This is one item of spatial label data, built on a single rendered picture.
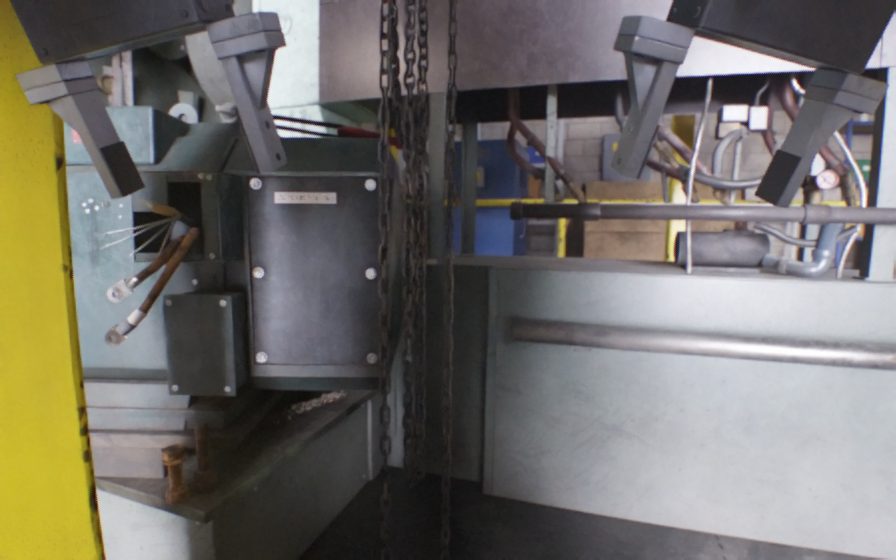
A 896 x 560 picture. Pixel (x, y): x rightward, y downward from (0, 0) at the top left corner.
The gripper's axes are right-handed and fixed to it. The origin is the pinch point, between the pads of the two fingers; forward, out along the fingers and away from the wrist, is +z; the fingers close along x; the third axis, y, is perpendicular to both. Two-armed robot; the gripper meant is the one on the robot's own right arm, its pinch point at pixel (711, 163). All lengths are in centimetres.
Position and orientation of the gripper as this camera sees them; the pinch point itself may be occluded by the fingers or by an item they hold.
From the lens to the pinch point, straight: 40.1
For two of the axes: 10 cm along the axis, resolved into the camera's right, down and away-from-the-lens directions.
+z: -1.8, 8.6, 4.8
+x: 9.8, 1.3, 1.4
